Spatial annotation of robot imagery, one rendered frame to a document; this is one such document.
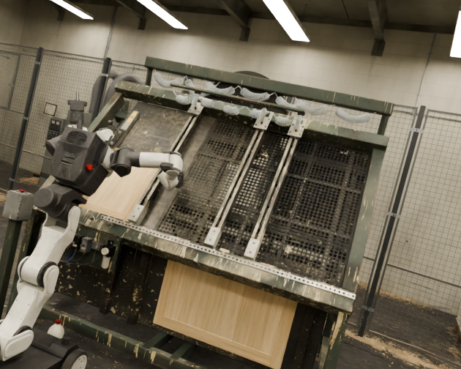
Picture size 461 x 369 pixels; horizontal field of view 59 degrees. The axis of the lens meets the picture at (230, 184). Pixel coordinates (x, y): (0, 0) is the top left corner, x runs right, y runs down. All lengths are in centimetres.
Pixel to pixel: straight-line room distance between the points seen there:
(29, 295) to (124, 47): 793
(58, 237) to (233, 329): 123
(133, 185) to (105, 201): 22
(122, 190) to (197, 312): 98
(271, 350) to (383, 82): 552
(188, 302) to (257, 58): 600
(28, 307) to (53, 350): 32
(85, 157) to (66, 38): 892
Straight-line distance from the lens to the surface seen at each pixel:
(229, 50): 846
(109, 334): 294
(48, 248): 247
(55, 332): 297
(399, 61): 755
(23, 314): 251
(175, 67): 387
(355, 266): 254
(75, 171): 238
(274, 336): 278
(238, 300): 276
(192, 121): 321
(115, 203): 292
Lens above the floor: 145
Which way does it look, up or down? 3 degrees down
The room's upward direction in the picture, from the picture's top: 14 degrees clockwise
